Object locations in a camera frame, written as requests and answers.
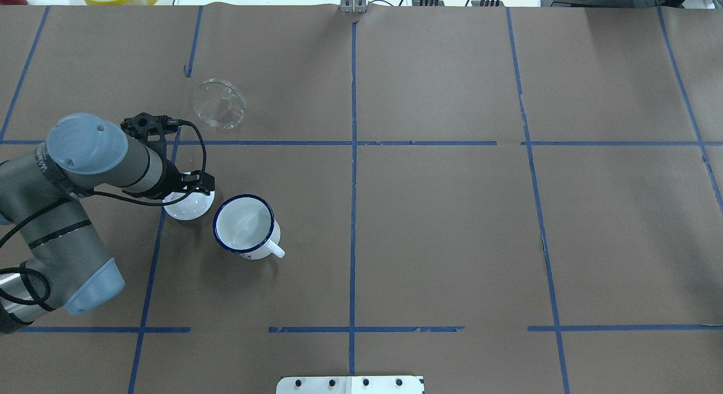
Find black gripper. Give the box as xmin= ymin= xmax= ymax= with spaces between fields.
xmin=179 ymin=171 xmax=215 ymax=196

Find clear glass funnel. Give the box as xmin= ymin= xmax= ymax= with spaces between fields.
xmin=191 ymin=78 xmax=246 ymax=130

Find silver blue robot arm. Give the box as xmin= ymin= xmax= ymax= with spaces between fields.
xmin=1 ymin=113 xmax=215 ymax=335

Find white enamel cup blue rim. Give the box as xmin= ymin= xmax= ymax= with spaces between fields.
xmin=212 ymin=194 xmax=286 ymax=260

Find white ceramic lid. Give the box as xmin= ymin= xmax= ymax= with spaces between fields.
xmin=162 ymin=170 xmax=215 ymax=221

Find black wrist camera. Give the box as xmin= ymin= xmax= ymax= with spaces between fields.
xmin=120 ymin=113 xmax=180 ymax=143

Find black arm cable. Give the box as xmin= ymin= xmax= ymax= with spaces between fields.
xmin=0 ymin=119 xmax=208 ymax=327

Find aluminium frame post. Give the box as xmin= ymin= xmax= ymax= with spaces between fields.
xmin=340 ymin=0 xmax=368 ymax=14

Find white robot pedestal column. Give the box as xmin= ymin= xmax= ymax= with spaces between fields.
xmin=276 ymin=375 xmax=425 ymax=393

